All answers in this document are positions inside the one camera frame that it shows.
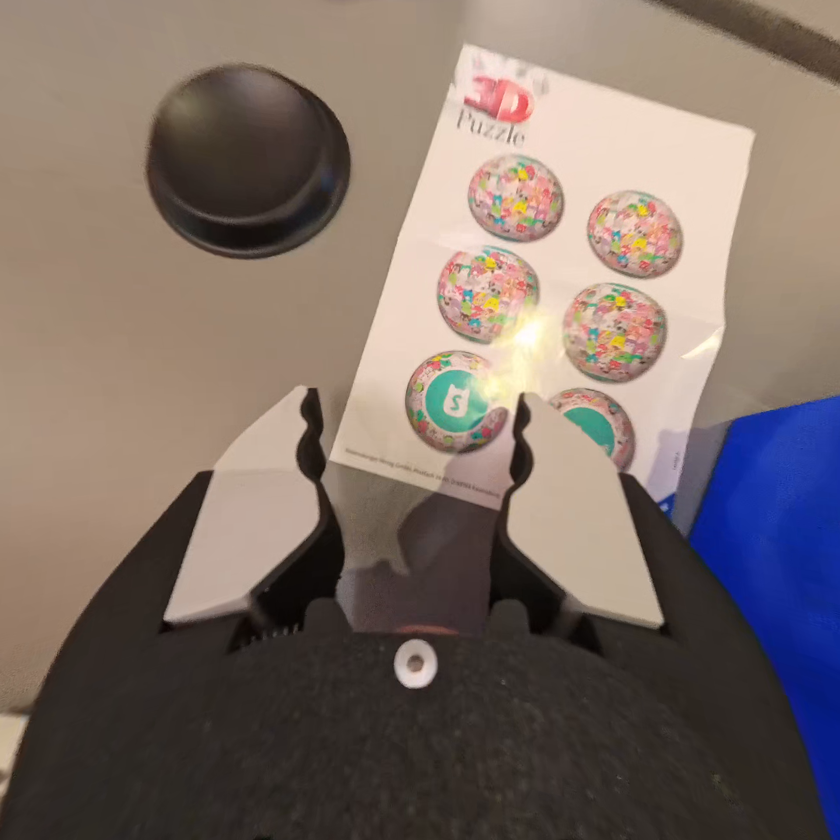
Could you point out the blue object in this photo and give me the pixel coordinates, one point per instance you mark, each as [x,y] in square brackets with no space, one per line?
[774,558]

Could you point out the black round stand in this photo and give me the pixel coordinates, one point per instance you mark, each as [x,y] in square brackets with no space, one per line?
[243,151]

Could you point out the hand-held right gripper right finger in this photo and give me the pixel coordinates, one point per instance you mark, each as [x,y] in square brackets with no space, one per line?
[577,531]

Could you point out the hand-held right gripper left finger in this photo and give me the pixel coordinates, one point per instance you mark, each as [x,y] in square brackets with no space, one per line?
[256,525]

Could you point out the white printed instruction leaflet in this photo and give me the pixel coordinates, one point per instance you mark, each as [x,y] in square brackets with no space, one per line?
[590,144]

